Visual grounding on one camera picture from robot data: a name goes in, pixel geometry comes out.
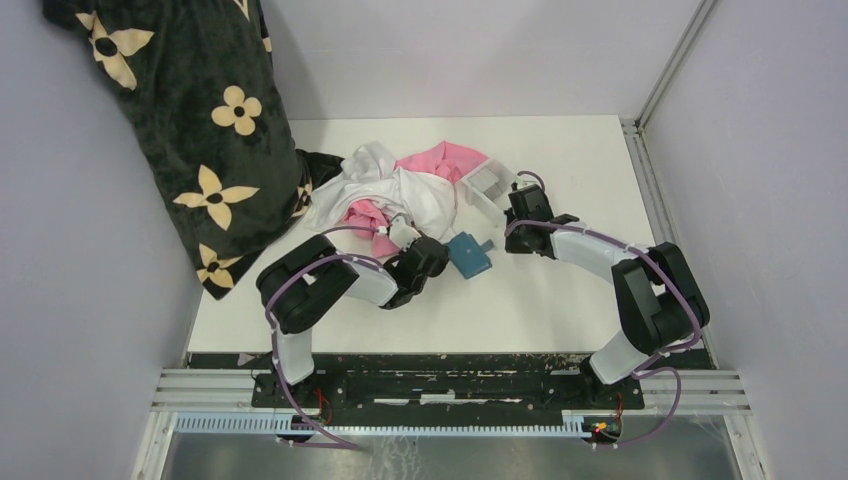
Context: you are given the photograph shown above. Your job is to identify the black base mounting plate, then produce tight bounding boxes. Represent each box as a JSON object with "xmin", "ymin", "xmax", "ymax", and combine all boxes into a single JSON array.
[{"xmin": 290, "ymin": 353, "xmax": 645, "ymax": 427}]

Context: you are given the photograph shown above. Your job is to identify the stack of credit cards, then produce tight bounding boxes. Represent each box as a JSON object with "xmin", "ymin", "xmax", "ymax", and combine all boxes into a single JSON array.
[{"xmin": 468, "ymin": 167, "xmax": 503, "ymax": 199}]

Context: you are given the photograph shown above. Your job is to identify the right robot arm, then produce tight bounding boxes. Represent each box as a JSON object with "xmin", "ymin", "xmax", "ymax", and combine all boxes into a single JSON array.
[{"xmin": 504, "ymin": 184, "xmax": 710, "ymax": 408}]

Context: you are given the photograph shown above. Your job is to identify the white cloth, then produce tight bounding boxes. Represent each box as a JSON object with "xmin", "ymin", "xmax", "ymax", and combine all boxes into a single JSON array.
[{"xmin": 306, "ymin": 142, "xmax": 457, "ymax": 241}]

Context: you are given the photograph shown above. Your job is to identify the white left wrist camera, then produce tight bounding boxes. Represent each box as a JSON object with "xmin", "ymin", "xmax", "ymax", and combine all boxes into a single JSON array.
[{"xmin": 388, "ymin": 216, "xmax": 421, "ymax": 250}]

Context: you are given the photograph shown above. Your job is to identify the blue leather card holder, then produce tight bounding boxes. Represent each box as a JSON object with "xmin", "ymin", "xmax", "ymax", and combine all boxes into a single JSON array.
[{"xmin": 447, "ymin": 231, "xmax": 495, "ymax": 280}]

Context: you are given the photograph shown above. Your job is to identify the clear plastic tray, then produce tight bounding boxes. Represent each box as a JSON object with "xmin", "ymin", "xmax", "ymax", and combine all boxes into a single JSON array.
[{"xmin": 460, "ymin": 158, "xmax": 528, "ymax": 228}]

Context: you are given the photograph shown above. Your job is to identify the pink cloth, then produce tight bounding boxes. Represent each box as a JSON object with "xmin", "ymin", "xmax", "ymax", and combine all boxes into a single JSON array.
[{"xmin": 339, "ymin": 141, "xmax": 488, "ymax": 230}]

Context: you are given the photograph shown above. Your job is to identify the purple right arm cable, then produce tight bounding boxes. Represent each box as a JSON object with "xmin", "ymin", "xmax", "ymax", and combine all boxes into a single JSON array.
[{"xmin": 504, "ymin": 170, "xmax": 704, "ymax": 448}]

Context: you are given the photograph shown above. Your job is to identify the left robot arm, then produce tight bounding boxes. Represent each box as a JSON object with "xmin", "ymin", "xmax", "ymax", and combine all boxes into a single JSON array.
[{"xmin": 256, "ymin": 234, "xmax": 449, "ymax": 407}]

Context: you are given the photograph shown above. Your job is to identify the aluminium frame rail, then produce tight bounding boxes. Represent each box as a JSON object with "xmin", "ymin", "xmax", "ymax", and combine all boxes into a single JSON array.
[{"xmin": 132, "ymin": 369, "xmax": 768, "ymax": 479}]

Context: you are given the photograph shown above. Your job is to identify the black floral blanket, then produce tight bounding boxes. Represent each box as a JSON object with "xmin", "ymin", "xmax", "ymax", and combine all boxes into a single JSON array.
[{"xmin": 42, "ymin": 1, "xmax": 341, "ymax": 299}]

